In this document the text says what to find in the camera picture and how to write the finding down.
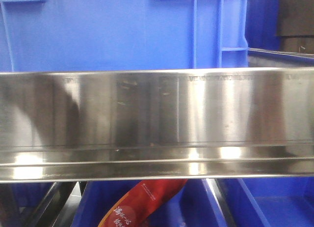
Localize large blue plastic bin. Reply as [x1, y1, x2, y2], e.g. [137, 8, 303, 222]
[0, 0, 248, 72]

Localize lower right blue bin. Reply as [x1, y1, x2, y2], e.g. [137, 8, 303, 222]
[219, 177, 314, 227]

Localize red snack package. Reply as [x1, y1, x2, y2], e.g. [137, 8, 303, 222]
[98, 179, 187, 227]

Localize stainless steel shelf rail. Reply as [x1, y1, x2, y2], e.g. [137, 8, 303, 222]
[0, 67, 314, 183]

